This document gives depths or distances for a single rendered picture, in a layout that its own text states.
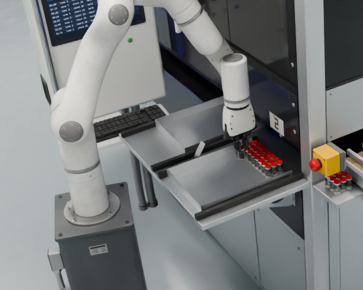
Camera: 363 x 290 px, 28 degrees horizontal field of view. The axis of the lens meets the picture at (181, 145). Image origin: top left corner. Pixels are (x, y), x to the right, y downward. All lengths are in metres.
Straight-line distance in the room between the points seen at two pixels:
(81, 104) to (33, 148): 2.49
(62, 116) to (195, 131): 0.73
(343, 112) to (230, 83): 0.38
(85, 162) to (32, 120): 2.69
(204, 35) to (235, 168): 0.56
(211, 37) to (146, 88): 1.01
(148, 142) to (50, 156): 1.84
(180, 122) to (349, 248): 0.79
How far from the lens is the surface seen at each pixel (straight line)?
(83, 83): 2.16
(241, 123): 2.33
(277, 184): 2.38
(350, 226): 2.63
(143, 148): 2.69
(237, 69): 2.22
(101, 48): 2.12
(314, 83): 2.22
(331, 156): 2.26
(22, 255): 3.77
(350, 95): 2.33
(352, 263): 2.75
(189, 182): 2.46
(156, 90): 3.14
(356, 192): 2.37
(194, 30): 2.14
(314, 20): 2.14
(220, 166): 2.52
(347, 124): 2.38
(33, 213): 4.04
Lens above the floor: 2.27
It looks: 31 degrees down
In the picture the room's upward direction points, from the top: 8 degrees counter-clockwise
